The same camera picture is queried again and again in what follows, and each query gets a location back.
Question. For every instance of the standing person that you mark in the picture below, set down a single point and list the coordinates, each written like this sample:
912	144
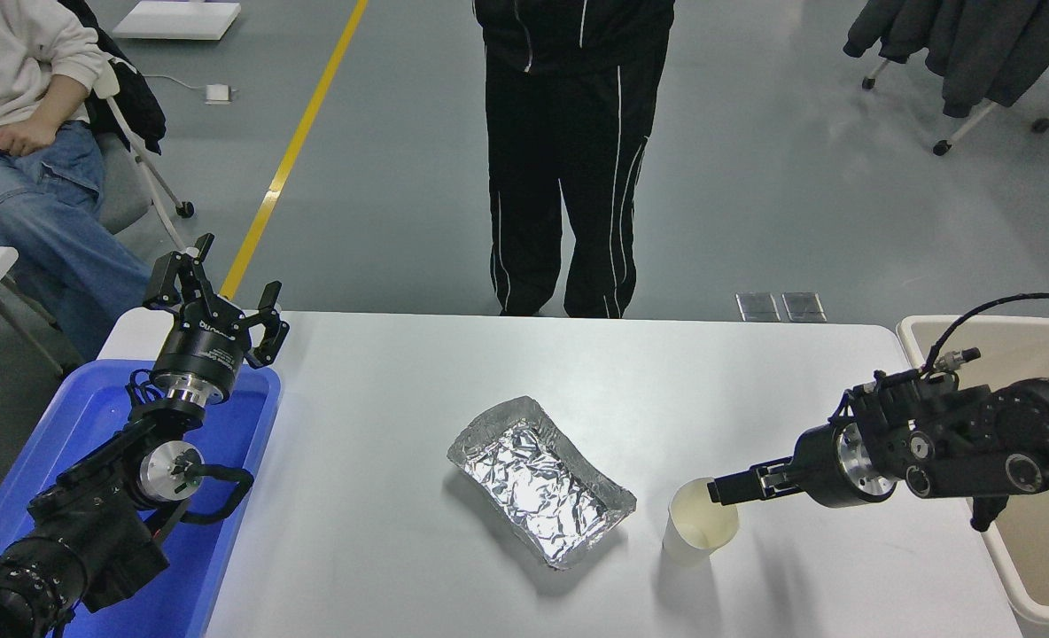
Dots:
569	133

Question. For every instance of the dark grey coat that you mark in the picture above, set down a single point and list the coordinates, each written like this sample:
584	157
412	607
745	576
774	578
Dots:
985	44

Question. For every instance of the blue plastic tray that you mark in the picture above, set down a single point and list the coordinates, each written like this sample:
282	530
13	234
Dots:
223	496

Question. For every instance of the white power adapter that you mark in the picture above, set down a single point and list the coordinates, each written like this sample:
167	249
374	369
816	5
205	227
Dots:
218	93

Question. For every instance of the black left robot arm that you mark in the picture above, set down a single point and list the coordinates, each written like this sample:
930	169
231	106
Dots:
90	532

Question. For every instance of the yellow floor tape line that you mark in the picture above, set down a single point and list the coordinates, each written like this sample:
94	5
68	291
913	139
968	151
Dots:
294	159

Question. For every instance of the cream paper cup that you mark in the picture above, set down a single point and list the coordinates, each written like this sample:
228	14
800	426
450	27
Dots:
697	523

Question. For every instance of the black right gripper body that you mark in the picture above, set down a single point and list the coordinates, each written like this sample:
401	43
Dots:
817	465

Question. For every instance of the white flat board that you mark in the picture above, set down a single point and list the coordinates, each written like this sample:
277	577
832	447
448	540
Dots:
174	19

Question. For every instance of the seated person's hand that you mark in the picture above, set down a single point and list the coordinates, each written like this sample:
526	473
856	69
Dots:
24	139

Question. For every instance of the black jacket on chair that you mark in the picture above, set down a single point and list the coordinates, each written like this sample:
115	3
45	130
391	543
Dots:
130	102

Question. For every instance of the crumpled silver foil tray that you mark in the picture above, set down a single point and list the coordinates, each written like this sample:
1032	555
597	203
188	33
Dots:
538	483

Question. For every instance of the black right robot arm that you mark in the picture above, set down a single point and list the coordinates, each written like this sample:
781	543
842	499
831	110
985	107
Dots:
959	443

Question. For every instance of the white wheeled chair frame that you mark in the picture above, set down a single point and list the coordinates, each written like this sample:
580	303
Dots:
967	128

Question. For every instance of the seated person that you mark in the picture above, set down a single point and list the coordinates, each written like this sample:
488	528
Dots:
19	204

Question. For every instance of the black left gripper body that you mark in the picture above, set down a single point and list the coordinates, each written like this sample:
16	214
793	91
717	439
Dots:
201	350

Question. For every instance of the metal floor plate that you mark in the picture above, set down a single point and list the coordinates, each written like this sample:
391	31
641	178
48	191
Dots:
758	307
804	307

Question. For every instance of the grey wheeled chair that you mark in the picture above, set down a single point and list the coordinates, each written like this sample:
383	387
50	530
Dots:
126	186

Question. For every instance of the large pale bin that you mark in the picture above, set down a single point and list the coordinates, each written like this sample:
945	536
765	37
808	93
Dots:
1047	558

